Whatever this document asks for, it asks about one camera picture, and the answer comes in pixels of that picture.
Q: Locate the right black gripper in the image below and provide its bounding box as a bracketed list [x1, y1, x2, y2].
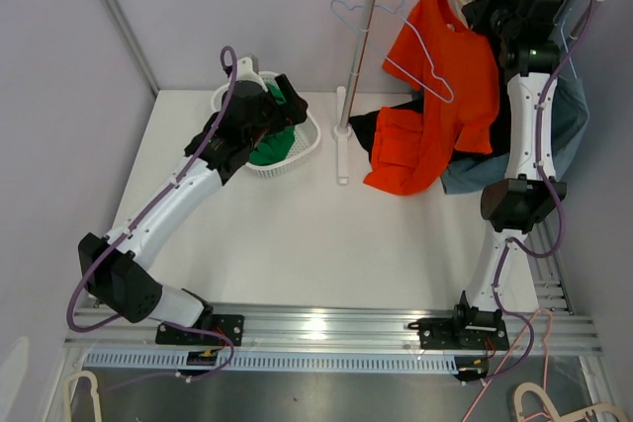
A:
[463, 0, 524, 42]

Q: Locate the green t shirt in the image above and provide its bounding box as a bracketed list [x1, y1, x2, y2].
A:
[248, 74, 298, 167]

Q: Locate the orange t shirt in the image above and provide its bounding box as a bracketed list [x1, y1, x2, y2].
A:
[364, 0, 499, 196]

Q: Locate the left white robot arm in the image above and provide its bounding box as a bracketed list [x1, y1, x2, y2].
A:
[78, 74, 308, 344]

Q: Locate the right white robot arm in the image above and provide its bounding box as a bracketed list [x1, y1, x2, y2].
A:
[450, 0, 567, 348]

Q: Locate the grey blue t shirt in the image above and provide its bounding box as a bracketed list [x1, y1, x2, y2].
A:
[440, 77, 589, 195]

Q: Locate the pink hanger on floor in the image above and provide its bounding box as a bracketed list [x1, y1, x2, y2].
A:
[462, 306, 555, 422]

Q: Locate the beige hanger floor left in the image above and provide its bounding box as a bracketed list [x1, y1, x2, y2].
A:
[61, 370, 104, 422]

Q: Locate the beige hanger on floor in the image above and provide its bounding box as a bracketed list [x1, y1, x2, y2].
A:
[512, 382, 629, 422]

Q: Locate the white plastic basket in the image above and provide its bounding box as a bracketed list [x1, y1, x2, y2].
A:
[210, 71, 321, 178]

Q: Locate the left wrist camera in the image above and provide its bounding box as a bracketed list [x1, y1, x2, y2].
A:
[236, 54, 268, 91]

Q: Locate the blue wire hanger right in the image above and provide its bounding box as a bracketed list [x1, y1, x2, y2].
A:
[559, 0, 579, 79]

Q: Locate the left black mount plate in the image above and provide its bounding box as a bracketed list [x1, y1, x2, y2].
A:
[155, 313, 244, 347]

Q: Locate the black mount plate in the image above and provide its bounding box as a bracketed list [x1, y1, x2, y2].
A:
[407, 317, 509, 351]
[155, 313, 244, 347]

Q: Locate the right black mount plate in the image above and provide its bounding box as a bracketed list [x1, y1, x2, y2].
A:
[407, 317, 509, 351]

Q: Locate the white slotted cable duct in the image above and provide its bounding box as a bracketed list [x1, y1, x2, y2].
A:
[84, 349, 458, 375]

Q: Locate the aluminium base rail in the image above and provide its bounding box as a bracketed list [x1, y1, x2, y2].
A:
[63, 223, 604, 359]

